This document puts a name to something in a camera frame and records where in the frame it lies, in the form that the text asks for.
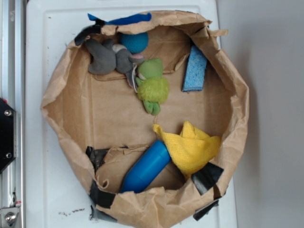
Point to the brown paper bag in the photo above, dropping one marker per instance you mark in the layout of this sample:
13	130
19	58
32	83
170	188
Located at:
103	128

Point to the blue plastic capsule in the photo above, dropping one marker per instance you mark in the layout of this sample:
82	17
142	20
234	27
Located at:
147	168

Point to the light blue sponge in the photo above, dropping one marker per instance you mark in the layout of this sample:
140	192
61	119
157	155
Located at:
195	71

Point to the yellow mesh cloth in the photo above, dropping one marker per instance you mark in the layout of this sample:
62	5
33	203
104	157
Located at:
190	150

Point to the white plastic tray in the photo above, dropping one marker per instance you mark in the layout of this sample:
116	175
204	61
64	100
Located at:
54	198

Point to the blue felt piece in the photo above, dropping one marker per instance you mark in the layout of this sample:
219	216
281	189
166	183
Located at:
136	18

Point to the green plush frog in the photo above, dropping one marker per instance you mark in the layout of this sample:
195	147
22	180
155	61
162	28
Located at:
152	86

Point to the gray plush animal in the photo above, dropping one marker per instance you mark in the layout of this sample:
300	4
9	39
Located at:
109	57

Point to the black mounting plate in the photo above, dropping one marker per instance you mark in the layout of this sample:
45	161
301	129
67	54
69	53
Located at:
7	135

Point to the teal textured ball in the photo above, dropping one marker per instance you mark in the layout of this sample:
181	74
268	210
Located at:
135	43

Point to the aluminum frame rail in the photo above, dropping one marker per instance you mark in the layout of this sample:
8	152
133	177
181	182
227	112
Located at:
12	95

